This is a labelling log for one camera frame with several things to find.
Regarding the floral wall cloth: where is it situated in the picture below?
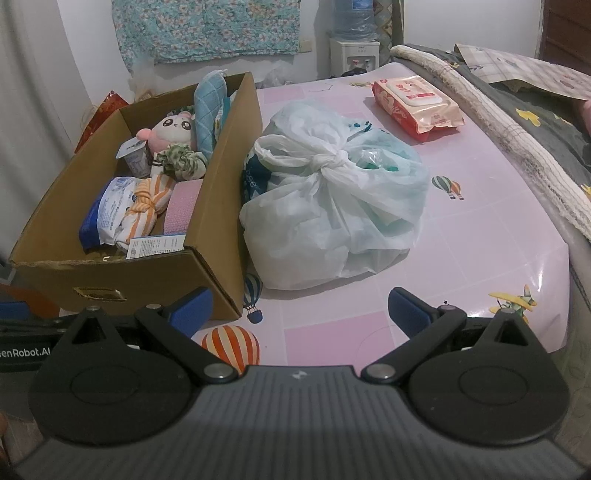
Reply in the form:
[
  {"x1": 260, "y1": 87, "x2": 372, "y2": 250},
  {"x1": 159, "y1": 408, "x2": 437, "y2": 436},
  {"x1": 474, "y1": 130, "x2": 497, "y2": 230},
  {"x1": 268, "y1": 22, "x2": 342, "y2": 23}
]
[{"x1": 111, "y1": 0, "x2": 315, "y2": 73}]

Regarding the pink cloth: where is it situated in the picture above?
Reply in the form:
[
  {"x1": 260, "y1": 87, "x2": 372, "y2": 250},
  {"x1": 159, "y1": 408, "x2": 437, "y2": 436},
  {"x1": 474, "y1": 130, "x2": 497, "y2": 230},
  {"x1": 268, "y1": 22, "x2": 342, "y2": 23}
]
[{"x1": 161, "y1": 178, "x2": 205, "y2": 234}]

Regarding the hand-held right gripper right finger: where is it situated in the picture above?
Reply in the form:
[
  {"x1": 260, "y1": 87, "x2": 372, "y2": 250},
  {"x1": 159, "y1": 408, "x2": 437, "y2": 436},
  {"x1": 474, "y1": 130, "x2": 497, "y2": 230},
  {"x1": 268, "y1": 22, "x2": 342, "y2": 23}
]
[{"x1": 360, "y1": 287, "x2": 532, "y2": 384}]

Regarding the brown wooden door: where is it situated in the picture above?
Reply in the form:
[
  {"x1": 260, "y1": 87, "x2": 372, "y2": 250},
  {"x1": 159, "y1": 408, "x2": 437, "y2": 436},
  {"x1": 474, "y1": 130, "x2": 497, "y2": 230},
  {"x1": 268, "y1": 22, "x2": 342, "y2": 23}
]
[{"x1": 537, "y1": 0, "x2": 591, "y2": 66}]

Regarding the white and teal packet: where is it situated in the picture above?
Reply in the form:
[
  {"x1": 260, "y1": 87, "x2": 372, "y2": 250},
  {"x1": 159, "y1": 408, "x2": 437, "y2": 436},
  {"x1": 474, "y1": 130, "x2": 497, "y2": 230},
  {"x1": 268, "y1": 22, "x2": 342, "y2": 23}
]
[{"x1": 211, "y1": 89, "x2": 239, "y2": 140}]

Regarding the white plastic bag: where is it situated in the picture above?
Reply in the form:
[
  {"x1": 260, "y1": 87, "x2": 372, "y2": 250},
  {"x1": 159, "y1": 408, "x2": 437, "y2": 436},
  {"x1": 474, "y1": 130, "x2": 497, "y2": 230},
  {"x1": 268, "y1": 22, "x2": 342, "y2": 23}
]
[{"x1": 238, "y1": 100, "x2": 431, "y2": 292}]

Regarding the pink and white plush toy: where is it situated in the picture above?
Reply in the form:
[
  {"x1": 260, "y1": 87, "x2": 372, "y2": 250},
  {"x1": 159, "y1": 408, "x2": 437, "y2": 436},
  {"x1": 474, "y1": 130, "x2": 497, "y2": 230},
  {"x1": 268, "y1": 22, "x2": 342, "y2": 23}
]
[{"x1": 136, "y1": 111, "x2": 209, "y2": 178}]

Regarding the white yogurt cup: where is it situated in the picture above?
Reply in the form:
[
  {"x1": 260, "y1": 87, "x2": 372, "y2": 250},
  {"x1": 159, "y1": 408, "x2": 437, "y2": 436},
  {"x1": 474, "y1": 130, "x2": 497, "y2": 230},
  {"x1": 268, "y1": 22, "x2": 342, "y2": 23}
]
[{"x1": 115, "y1": 137, "x2": 151, "y2": 179}]

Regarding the red snack bag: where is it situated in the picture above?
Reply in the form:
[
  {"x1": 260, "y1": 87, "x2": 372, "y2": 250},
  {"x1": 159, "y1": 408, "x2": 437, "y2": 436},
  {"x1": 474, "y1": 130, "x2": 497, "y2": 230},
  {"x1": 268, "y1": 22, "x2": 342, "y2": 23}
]
[{"x1": 73, "y1": 90, "x2": 131, "y2": 154}]

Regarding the blue checked towel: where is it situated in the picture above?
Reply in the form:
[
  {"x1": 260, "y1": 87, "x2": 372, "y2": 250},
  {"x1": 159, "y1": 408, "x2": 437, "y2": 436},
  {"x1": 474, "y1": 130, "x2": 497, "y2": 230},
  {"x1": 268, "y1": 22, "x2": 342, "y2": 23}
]
[{"x1": 192, "y1": 69, "x2": 228, "y2": 154}]

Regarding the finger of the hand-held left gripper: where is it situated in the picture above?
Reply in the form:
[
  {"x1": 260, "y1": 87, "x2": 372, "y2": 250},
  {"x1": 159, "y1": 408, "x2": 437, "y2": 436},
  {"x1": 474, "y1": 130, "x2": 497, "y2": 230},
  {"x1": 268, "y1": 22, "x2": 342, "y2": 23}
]
[{"x1": 0, "y1": 299, "x2": 63, "y2": 332}]

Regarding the cardboard box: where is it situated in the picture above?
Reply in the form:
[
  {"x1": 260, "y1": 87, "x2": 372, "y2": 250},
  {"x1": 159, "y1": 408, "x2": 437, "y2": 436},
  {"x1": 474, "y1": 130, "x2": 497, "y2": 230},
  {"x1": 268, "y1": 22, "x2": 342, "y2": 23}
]
[{"x1": 8, "y1": 71, "x2": 265, "y2": 322}]

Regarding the red wet wipes pack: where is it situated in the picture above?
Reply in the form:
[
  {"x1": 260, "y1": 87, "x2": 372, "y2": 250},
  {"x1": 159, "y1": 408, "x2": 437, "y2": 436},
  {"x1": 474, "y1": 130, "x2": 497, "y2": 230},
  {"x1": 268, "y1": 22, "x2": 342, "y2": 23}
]
[{"x1": 370, "y1": 75, "x2": 465, "y2": 142}]

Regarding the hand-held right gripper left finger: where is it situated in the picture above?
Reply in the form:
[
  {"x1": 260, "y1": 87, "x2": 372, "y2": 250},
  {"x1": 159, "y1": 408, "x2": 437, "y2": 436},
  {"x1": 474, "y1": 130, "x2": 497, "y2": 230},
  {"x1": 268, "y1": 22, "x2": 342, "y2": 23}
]
[{"x1": 69, "y1": 286, "x2": 234, "y2": 384}]

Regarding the plaid printed paper sheet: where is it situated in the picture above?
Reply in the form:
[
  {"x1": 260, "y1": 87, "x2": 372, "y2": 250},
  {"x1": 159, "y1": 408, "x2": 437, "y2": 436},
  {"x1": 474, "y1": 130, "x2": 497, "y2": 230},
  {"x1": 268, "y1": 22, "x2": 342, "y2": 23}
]
[{"x1": 453, "y1": 43, "x2": 591, "y2": 101}]

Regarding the white paper packet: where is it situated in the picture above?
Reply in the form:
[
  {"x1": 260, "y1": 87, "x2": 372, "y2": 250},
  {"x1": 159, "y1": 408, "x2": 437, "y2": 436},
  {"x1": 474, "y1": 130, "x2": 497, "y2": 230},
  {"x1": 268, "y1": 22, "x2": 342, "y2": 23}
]
[{"x1": 126, "y1": 232, "x2": 188, "y2": 262}]

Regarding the white water dispenser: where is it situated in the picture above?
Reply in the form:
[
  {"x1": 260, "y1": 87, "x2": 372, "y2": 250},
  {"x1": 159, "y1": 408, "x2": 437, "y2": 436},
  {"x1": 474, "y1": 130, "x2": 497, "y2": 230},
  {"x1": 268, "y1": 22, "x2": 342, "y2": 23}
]
[{"x1": 328, "y1": 38, "x2": 381, "y2": 78}]

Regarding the orange striped cloth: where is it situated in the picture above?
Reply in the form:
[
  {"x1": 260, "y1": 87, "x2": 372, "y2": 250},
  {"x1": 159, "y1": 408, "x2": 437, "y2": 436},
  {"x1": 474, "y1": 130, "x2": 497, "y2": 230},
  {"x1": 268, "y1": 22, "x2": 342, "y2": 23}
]
[{"x1": 113, "y1": 176, "x2": 177, "y2": 246}]

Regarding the pink printed mat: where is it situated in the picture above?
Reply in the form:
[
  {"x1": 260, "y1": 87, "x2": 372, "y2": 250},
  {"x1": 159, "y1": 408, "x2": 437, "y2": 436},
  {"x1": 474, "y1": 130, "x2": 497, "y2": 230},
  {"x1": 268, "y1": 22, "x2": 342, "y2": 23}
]
[{"x1": 198, "y1": 59, "x2": 574, "y2": 372}]

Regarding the green floral scrunchie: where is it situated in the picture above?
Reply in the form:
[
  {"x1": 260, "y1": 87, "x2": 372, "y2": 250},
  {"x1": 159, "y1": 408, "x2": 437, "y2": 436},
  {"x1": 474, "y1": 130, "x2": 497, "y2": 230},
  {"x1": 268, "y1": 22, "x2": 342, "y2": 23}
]
[{"x1": 158, "y1": 143, "x2": 210, "y2": 182}]

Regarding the white fuzzy blanket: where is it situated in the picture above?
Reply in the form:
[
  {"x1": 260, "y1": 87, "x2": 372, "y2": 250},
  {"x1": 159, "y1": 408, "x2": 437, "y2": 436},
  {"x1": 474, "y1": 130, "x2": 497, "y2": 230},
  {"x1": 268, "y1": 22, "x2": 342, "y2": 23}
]
[{"x1": 390, "y1": 44, "x2": 591, "y2": 243}]

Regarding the blue and white packet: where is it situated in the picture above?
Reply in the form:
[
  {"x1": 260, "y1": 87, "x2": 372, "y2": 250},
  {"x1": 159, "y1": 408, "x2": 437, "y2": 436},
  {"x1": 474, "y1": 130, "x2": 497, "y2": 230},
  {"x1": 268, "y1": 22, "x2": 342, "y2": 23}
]
[{"x1": 78, "y1": 175, "x2": 140, "y2": 253}]

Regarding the grey blanket with yellow stars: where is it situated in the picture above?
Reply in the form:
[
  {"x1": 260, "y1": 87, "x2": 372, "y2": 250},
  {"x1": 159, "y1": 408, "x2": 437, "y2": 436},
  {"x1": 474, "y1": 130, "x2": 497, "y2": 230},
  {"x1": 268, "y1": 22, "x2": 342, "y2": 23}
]
[{"x1": 392, "y1": 43, "x2": 591, "y2": 185}]

